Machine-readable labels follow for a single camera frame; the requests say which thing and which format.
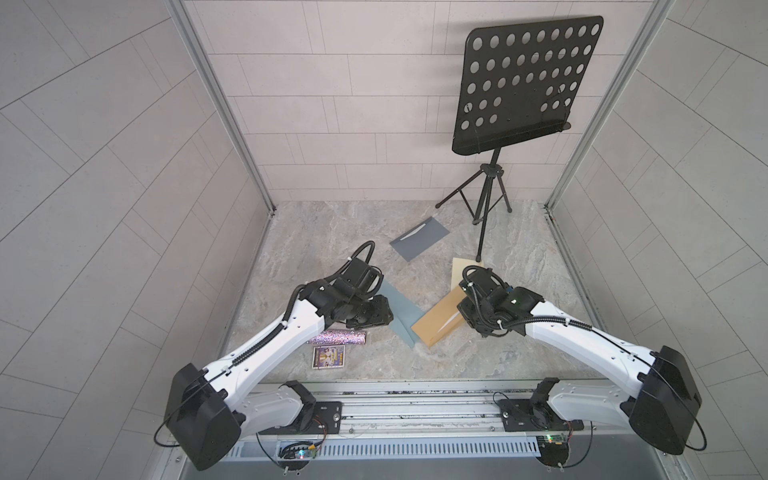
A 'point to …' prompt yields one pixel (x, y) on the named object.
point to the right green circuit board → (554, 449)
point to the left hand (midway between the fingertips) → (393, 318)
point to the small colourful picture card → (328, 357)
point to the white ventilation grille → (406, 447)
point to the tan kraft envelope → (442, 319)
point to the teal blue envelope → (405, 314)
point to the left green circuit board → (296, 455)
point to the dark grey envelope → (419, 237)
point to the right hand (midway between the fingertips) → (455, 313)
